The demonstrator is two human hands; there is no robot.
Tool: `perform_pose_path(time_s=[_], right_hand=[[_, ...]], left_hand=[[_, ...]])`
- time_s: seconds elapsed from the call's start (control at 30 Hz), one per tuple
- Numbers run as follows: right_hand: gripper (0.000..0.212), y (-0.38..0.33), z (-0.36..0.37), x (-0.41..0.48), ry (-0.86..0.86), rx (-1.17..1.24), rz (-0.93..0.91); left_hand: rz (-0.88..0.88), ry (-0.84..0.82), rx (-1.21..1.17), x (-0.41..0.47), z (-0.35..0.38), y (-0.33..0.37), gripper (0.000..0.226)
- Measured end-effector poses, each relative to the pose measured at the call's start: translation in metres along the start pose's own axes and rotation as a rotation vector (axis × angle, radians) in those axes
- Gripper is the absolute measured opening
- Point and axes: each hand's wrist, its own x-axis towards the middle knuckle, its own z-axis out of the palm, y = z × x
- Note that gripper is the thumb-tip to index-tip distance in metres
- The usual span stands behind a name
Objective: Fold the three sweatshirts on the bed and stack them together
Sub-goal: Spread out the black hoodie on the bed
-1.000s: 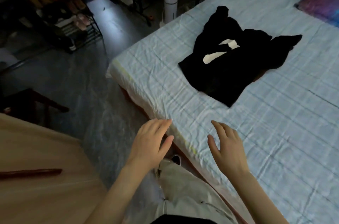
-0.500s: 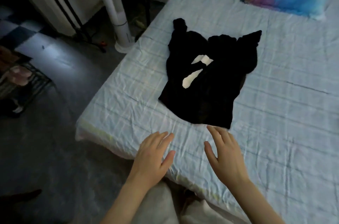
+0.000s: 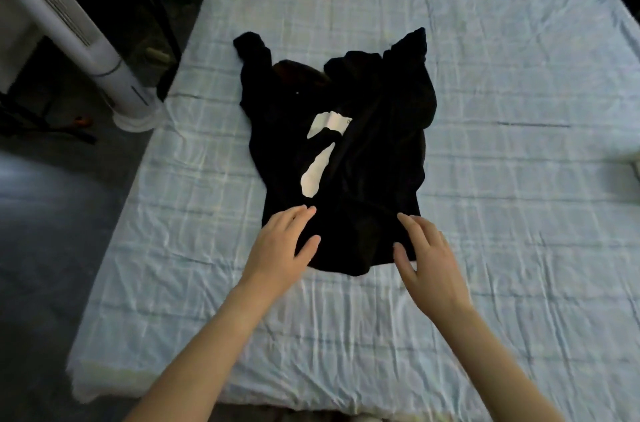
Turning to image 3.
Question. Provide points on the person's right hand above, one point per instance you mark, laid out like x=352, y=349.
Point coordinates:
x=436, y=270

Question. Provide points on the person's left hand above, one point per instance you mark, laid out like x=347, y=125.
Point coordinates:
x=276, y=249

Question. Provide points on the person's left thumb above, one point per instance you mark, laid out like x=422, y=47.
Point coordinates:
x=308, y=250

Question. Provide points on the person's right thumb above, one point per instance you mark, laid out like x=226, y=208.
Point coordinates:
x=403, y=262

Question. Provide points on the person's right forearm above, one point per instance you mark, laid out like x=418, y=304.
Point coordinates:
x=495, y=366

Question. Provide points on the person's left forearm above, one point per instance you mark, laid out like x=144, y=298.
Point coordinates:
x=210, y=351

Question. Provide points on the light blue checked bed sheet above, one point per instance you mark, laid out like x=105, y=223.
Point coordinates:
x=400, y=177

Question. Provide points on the black t-shirt with white print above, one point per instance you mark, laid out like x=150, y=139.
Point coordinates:
x=345, y=147

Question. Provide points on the dark stand with black legs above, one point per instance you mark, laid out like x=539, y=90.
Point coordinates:
x=45, y=122

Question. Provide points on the white tower fan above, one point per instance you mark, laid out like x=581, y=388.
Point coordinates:
x=75, y=27

